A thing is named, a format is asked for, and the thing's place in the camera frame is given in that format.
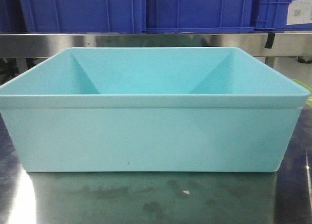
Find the light blue plastic tub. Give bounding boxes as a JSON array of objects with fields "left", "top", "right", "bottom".
[{"left": 0, "top": 47, "right": 310, "bottom": 172}]

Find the blue crate middle background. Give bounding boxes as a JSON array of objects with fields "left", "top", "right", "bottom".
[{"left": 146, "top": 0, "right": 254, "bottom": 33}]

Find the blue crate background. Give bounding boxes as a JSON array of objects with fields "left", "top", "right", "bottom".
[
  {"left": 146, "top": 0, "right": 254, "bottom": 33},
  {"left": 20, "top": 0, "right": 146, "bottom": 34},
  {"left": 251, "top": 0, "right": 312, "bottom": 31}
]

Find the black tape strip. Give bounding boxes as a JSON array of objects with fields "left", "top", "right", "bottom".
[{"left": 264, "top": 33, "right": 275, "bottom": 49}]

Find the blue crate left background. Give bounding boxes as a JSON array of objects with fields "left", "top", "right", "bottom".
[{"left": 20, "top": 0, "right": 146, "bottom": 34}]

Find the blue crate right background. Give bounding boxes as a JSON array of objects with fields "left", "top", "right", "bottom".
[{"left": 251, "top": 0, "right": 312, "bottom": 31}]

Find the green object behind tub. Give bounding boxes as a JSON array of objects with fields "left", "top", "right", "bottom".
[{"left": 294, "top": 79, "right": 312, "bottom": 93}]

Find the white paper label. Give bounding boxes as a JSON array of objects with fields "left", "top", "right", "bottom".
[{"left": 286, "top": 0, "right": 312, "bottom": 25}]

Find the stainless steel shelf rail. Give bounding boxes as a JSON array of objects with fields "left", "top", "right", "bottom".
[{"left": 0, "top": 31, "right": 312, "bottom": 58}]

